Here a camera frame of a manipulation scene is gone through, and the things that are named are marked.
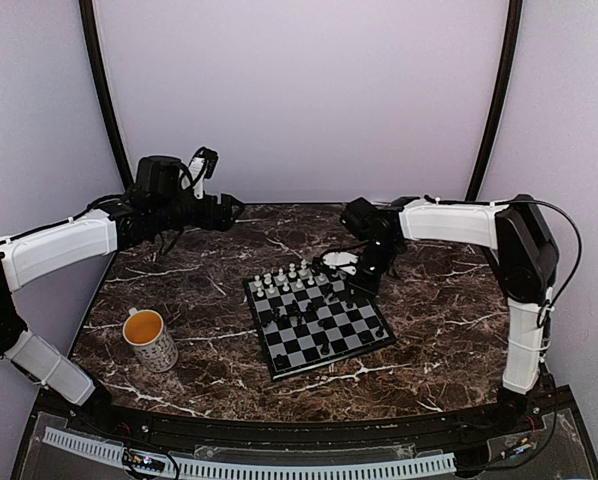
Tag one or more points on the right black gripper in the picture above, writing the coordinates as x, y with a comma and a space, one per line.
365, 289

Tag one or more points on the black piece edge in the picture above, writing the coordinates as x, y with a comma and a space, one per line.
279, 360

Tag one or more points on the black knight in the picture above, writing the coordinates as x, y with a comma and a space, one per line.
366, 337

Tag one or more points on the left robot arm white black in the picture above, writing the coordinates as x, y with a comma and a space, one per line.
167, 195

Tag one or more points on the left black frame post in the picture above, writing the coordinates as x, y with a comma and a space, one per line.
103, 94

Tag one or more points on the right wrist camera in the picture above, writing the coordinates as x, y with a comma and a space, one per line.
336, 261

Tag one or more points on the black frame post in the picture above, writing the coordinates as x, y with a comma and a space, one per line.
103, 94
499, 94

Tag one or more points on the white slotted cable duct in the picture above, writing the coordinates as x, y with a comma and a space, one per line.
233, 464

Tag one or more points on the black grey chess board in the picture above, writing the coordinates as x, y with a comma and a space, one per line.
340, 321

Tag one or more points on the patterned mug with yellow interior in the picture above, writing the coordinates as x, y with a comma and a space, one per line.
145, 331

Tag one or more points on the pile of black pieces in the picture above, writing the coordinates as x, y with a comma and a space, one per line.
285, 313

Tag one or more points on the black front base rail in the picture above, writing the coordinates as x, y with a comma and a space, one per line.
466, 432

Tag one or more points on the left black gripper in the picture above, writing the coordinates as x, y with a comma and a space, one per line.
209, 220

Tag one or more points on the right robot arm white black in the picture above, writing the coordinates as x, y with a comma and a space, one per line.
525, 254

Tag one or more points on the right black frame post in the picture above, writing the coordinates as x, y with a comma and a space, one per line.
499, 94

